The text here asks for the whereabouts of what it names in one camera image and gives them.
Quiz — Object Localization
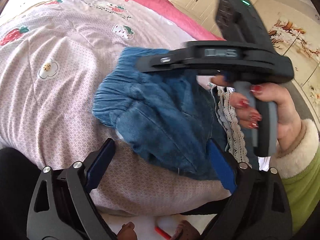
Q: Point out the blue denim lace-trimmed pants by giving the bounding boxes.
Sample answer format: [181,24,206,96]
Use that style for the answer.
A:
[92,47,259,180]

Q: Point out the right hand red nails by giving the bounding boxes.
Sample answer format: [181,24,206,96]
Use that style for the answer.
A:
[211,76,303,153]

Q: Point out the green fleece-cuffed right sleeve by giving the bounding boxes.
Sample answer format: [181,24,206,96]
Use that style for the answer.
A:
[270,119,319,234]

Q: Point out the pink quilt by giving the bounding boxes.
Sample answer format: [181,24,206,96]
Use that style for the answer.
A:
[132,0,223,41]

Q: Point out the pink strawberry print bedsheet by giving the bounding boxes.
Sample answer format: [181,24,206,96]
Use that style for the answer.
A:
[1,0,229,216]

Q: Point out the floral wall painting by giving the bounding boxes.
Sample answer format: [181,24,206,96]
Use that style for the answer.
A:
[268,17,319,111]

